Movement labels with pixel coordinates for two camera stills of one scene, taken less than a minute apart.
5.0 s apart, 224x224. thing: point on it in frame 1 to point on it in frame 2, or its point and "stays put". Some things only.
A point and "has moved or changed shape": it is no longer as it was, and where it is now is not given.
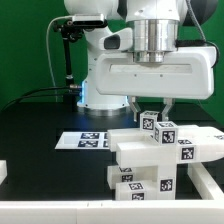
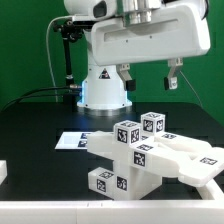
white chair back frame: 137,148 has moved or changed shape
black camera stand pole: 69,94 stays put
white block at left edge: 3,170 stays put
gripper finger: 134,106 to 129,84
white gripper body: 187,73 to 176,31
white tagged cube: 166,133 to 127,132
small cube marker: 131,173 to 102,181
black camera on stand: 72,29 stays put
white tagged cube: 148,120 stays put
